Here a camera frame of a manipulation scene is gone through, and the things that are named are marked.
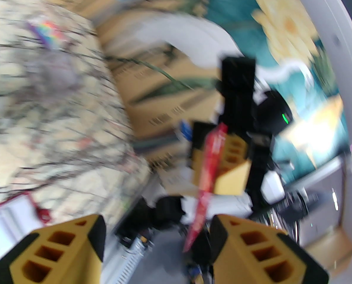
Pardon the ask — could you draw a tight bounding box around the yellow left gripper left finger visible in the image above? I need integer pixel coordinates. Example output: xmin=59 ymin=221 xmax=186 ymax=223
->
xmin=0 ymin=214 xmax=107 ymax=284

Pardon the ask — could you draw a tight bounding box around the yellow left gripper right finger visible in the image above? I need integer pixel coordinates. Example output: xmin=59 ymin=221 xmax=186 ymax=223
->
xmin=210 ymin=214 xmax=330 ymax=284

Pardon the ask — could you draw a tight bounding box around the red card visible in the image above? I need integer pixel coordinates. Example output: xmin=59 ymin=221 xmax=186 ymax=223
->
xmin=182 ymin=122 xmax=229 ymax=253

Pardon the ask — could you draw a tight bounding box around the red leather card holder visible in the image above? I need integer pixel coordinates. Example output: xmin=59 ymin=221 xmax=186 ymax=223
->
xmin=0 ymin=193 xmax=53 ymax=266

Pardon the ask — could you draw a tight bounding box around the purple rainbow marker pack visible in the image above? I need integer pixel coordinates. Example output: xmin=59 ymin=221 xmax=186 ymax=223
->
xmin=26 ymin=20 xmax=66 ymax=50

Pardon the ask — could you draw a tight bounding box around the aluminium front rail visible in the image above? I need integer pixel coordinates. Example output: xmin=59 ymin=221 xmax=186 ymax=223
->
xmin=100 ymin=235 xmax=153 ymax=284

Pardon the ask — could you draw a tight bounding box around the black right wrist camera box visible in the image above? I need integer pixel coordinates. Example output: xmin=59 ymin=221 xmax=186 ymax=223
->
xmin=220 ymin=57 xmax=257 ymax=124

